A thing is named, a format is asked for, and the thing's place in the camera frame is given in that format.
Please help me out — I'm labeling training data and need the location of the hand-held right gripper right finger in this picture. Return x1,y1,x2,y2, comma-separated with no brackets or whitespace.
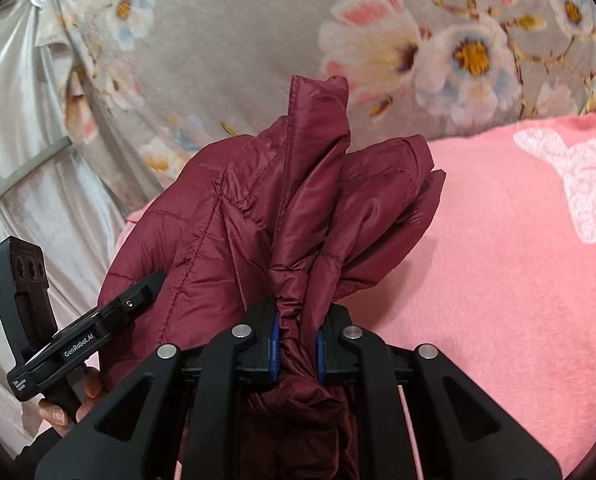
316,305,563,480

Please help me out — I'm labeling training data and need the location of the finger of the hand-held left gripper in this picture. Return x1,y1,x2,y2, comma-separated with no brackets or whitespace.
97,271,167,333

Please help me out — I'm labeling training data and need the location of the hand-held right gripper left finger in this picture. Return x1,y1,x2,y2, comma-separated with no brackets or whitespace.
34,302,283,480

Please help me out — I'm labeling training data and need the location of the maroon quilted jacket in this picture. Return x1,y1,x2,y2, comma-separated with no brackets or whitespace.
98,75,447,480

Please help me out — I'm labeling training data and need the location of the person's left hand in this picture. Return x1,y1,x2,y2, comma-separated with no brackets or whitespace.
38,366,104,427

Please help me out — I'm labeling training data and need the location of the grey metal rod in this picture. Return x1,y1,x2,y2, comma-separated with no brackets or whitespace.
0,141,75,213

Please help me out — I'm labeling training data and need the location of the pale satin cloth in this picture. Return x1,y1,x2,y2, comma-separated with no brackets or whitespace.
0,0,134,441

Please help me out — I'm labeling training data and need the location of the grey floral bedsheet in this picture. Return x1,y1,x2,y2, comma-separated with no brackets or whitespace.
43,0,596,211

